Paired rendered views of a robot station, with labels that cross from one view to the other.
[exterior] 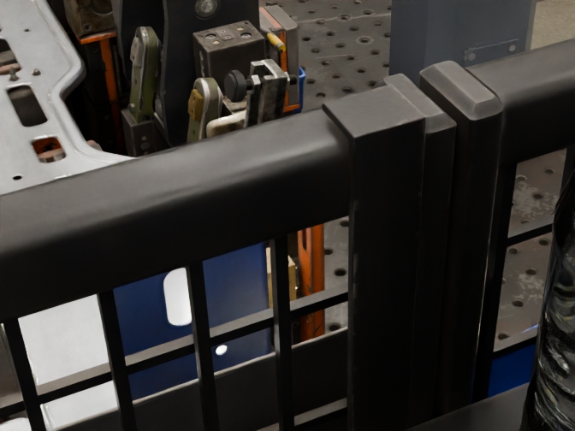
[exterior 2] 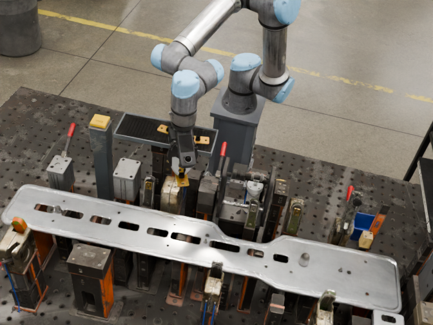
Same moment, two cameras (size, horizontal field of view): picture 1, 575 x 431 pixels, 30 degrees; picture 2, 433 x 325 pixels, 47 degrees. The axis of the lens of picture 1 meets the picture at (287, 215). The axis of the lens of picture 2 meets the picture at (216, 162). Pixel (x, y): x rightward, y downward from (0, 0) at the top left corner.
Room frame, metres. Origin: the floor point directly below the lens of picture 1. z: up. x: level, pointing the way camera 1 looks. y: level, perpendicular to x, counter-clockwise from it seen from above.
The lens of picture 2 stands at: (0.70, 1.27, 2.38)
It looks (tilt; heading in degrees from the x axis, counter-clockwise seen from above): 44 degrees down; 299
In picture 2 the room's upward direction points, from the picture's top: 8 degrees clockwise
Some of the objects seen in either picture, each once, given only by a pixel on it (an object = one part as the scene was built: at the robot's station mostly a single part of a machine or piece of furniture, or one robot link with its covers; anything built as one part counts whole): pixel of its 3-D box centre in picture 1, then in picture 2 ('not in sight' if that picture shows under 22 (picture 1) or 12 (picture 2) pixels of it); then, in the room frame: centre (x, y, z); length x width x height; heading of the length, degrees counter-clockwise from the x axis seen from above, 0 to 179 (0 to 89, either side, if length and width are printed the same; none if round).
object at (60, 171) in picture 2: not in sight; (64, 196); (1.81, 0.43, 0.88); 0.11 x 0.10 x 0.36; 113
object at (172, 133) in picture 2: not in sight; (182, 133); (1.34, 0.32, 1.40); 0.09 x 0.08 x 0.12; 136
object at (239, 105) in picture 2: not in sight; (240, 94); (1.47, -0.28, 1.15); 0.15 x 0.15 x 0.10
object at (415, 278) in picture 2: not in sight; (403, 313); (0.53, 0.07, 0.85); 0.12 x 0.03 x 0.30; 113
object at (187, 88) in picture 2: not in sight; (185, 91); (1.34, 0.33, 1.56); 0.09 x 0.08 x 0.11; 90
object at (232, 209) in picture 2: (193, 113); (240, 214); (1.19, 0.12, 0.94); 0.18 x 0.13 x 0.49; 23
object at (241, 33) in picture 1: (238, 183); (272, 224); (1.08, 0.06, 0.91); 0.07 x 0.05 x 0.42; 113
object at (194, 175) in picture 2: not in sight; (191, 209); (1.38, 0.19, 0.90); 0.05 x 0.05 x 0.40; 23
